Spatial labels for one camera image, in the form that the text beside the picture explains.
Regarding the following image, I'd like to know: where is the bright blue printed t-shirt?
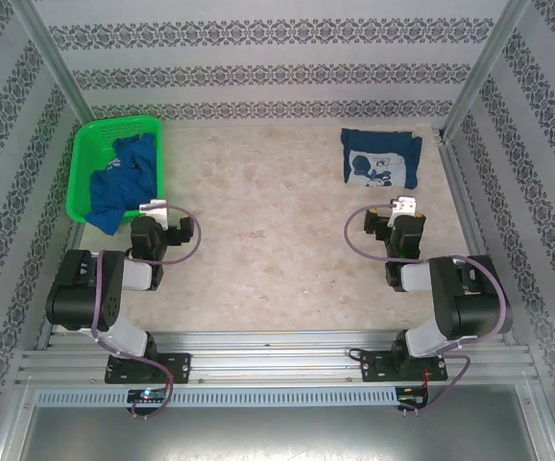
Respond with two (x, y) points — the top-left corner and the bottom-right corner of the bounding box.
(84, 133), (158, 236)

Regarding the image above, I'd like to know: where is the folded navy printed t-shirt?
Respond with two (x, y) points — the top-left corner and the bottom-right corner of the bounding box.
(339, 127), (424, 190)

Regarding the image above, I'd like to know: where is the green plastic basket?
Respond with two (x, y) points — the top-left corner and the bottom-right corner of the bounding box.
(65, 114), (166, 225)

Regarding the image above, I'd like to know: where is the small circuit board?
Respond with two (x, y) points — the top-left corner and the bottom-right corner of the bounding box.
(398, 385), (430, 407)
(127, 388), (169, 403)

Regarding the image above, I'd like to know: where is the grey metal sheet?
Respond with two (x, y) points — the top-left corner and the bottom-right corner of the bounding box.
(15, 402), (555, 461)

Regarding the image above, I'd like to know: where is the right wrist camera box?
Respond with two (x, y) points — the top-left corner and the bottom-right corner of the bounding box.
(386, 195), (418, 228)

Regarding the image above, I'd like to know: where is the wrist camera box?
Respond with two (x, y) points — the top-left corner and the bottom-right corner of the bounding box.
(386, 195), (418, 228)
(138, 198), (170, 231)

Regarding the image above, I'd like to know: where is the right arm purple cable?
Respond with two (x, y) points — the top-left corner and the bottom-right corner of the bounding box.
(344, 205), (509, 415)

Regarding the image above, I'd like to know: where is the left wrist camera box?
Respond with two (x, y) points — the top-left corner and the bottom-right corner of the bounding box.
(138, 198), (170, 231)

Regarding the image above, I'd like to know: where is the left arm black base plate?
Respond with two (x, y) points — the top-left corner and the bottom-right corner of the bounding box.
(104, 352), (192, 385)

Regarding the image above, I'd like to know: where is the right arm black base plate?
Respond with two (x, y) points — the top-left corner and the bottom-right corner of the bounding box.
(358, 349), (449, 384)

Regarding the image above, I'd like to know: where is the aluminium mounting rail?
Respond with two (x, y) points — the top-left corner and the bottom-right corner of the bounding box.
(15, 328), (543, 385)

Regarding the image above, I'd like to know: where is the aluminium corner post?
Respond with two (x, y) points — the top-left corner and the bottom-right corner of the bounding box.
(11, 0), (95, 127)
(443, 0), (531, 140)

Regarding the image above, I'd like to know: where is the slotted grey cable duct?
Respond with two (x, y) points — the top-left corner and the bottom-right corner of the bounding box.
(35, 387), (398, 407)

